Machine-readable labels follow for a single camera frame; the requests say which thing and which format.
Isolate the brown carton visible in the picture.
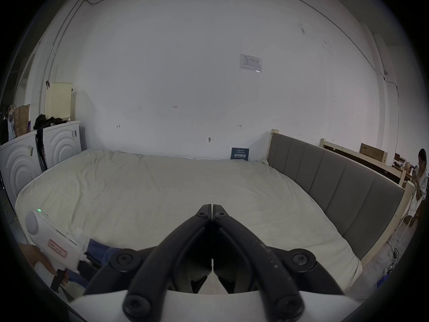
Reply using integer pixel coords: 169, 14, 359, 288
360, 142, 388, 163

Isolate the cream laundry basket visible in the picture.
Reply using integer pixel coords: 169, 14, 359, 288
45, 81, 74, 121

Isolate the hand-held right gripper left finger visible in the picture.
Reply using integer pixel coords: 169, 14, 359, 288
84, 204, 213, 318

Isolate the grey padded headboard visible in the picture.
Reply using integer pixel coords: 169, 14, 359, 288
267, 131, 406, 261

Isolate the black garment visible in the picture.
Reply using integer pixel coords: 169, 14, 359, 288
33, 113, 68, 172

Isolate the person's left hand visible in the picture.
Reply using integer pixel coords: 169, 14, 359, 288
18, 244, 70, 286

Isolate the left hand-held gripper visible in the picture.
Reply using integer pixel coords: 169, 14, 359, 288
25, 208, 92, 293

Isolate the bed with beige sheet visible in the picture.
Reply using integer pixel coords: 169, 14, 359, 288
15, 148, 363, 292

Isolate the white paper notice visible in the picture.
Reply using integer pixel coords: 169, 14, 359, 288
239, 54, 263, 73

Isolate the brown paper bag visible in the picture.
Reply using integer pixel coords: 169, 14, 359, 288
14, 104, 33, 137

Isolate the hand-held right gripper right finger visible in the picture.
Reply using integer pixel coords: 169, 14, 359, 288
213, 204, 346, 321

